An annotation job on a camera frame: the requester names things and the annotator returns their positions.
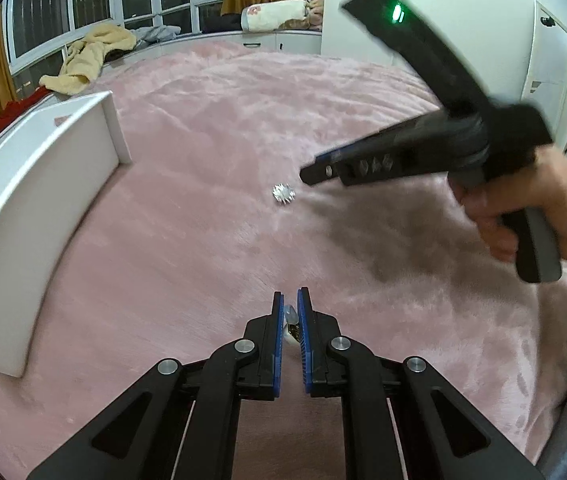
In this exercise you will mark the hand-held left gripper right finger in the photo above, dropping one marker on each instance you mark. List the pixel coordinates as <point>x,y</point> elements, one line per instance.
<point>306,345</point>

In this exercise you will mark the person's right hand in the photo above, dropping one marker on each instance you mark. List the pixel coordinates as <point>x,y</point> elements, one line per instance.
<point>563,200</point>

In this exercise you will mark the small silver object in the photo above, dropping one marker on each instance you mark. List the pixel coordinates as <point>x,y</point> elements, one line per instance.
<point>291,316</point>

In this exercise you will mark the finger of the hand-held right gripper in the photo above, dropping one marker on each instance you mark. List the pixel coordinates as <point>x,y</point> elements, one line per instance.
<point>413,125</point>
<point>388,160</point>

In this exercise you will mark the red cloth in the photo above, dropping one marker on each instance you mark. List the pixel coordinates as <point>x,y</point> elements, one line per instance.
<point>13,110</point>

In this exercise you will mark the grey clothing heap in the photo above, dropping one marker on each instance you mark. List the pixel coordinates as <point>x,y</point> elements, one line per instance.
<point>156,34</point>

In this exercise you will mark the flower print pillow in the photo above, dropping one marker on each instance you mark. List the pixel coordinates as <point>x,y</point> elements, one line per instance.
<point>273,14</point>

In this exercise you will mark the white headboard panel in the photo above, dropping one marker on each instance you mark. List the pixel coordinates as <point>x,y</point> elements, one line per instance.
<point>38,200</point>

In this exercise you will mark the silver flower charm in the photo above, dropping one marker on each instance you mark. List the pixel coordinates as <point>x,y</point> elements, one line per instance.
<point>283,193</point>

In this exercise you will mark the pink plush blanket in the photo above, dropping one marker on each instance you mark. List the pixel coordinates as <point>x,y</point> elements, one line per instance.
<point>213,135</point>

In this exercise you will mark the brown plush toy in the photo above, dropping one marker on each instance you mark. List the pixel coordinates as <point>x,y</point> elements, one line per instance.
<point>313,12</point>

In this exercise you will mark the yellow blanket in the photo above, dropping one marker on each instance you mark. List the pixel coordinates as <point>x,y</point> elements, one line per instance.
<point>88,55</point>

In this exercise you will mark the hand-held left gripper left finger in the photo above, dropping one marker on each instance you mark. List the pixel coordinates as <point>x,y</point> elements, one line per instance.
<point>277,345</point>

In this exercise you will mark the white wardrobe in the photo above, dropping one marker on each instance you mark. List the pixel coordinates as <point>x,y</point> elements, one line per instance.
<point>551,45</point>

